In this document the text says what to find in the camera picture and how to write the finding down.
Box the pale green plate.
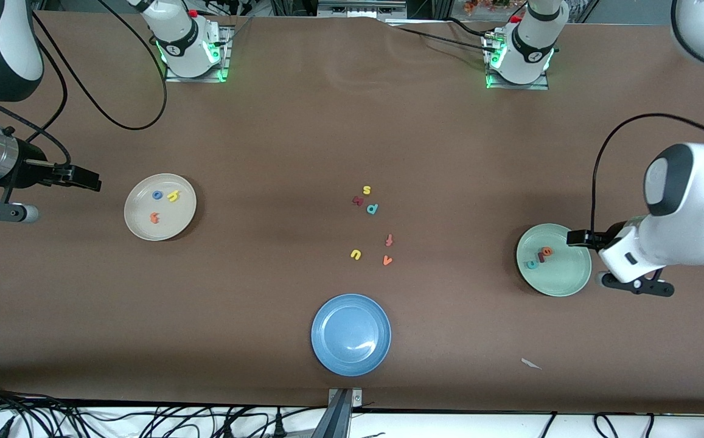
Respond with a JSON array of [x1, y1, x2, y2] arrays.
[[515, 223, 593, 297]]

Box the beige brown plate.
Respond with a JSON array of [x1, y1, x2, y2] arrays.
[[124, 173, 198, 242]]

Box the blue plate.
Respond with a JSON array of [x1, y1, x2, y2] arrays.
[[311, 294, 392, 377]]

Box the brown table cover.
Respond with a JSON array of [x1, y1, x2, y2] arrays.
[[0, 11, 704, 415]]

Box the orange flower decoration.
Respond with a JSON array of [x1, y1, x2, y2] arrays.
[[462, 0, 514, 14]]

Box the grey metal box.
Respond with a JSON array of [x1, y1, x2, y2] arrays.
[[317, 0, 408, 19]]

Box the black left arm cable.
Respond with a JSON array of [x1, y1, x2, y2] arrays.
[[589, 113, 704, 235]]

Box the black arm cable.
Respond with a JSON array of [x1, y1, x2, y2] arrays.
[[0, 0, 169, 183], [589, 113, 704, 235]]

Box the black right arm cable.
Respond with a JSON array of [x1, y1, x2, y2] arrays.
[[0, 0, 169, 183]]

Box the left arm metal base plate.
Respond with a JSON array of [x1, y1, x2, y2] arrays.
[[484, 30, 550, 91]]

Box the looped black hanging cable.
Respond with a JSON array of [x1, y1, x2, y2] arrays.
[[594, 412, 620, 438]]

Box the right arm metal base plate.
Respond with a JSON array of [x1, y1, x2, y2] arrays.
[[164, 27, 232, 83]]

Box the tangled black cables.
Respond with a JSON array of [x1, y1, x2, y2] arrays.
[[0, 380, 328, 438]]

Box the black base cable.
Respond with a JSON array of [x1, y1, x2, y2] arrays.
[[397, 17, 504, 52]]

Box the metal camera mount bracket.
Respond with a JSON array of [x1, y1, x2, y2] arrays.
[[326, 388, 364, 438]]

